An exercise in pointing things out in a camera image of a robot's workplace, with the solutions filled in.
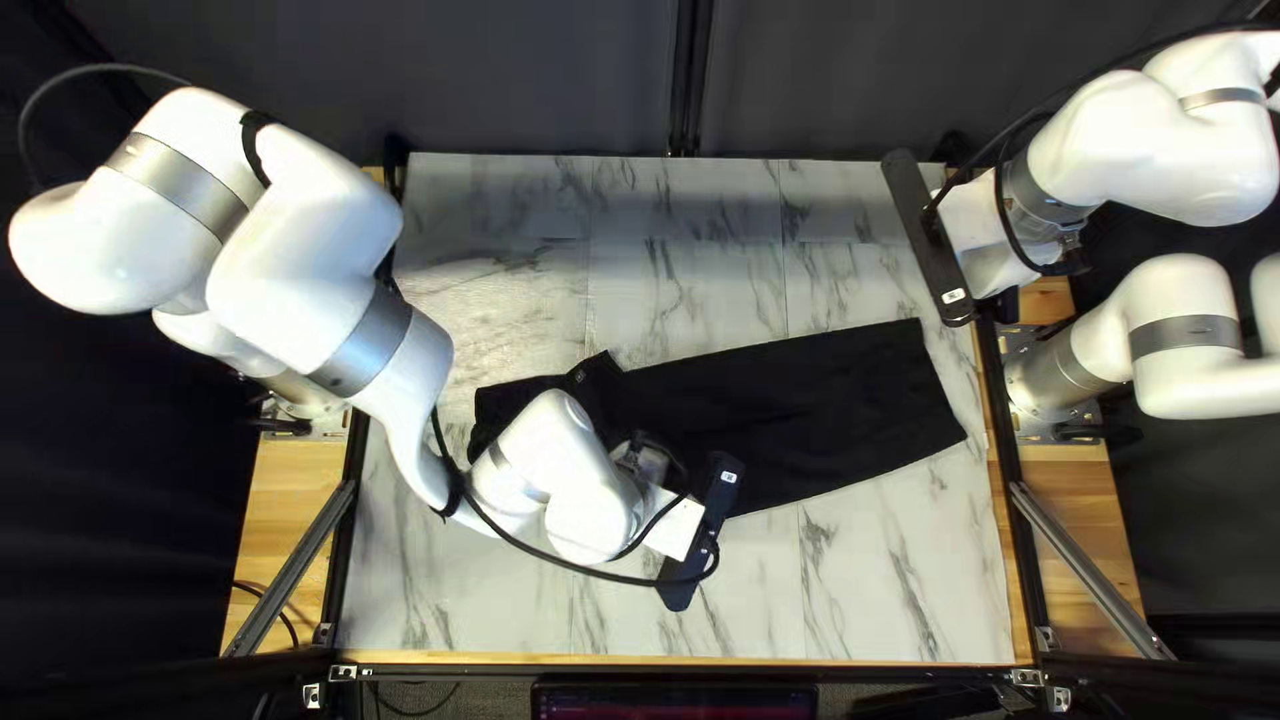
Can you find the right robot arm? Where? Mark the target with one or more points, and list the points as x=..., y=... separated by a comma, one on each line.
x=1180, y=140

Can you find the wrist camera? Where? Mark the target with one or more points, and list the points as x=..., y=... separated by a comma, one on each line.
x=712, y=510
x=925, y=235

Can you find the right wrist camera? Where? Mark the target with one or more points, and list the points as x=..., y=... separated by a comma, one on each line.
x=925, y=235

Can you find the laptop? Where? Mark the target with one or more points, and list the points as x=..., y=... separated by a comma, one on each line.
x=675, y=702

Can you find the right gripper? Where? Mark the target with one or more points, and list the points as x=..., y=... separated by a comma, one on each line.
x=985, y=240

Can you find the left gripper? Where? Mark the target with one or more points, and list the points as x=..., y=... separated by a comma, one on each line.
x=672, y=523

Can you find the black t-shirt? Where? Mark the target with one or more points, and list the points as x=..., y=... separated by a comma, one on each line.
x=800, y=420

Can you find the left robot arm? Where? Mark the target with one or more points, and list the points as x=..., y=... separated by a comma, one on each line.
x=300, y=260

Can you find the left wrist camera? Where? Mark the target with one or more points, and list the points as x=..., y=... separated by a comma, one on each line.
x=712, y=510

